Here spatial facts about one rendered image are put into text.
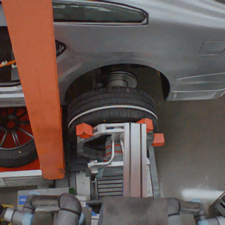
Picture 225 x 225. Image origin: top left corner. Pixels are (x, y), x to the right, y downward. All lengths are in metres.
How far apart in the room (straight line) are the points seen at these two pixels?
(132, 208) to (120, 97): 1.28
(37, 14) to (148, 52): 1.29
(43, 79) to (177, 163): 2.30
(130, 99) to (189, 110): 1.48
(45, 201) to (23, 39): 1.07
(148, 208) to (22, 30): 0.82
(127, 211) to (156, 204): 0.12
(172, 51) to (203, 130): 1.58
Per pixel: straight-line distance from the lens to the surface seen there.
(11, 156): 3.29
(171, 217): 2.19
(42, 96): 1.95
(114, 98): 2.71
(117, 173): 3.58
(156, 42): 2.54
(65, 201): 2.17
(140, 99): 2.78
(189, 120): 4.09
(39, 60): 1.69
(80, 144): 2.83
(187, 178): 3.85
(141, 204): 1.58
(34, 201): 2.43
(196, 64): 2.84
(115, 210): 1.57
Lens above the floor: 3.55
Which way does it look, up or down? 63 degrees down
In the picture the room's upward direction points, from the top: 10 degrees clockwise
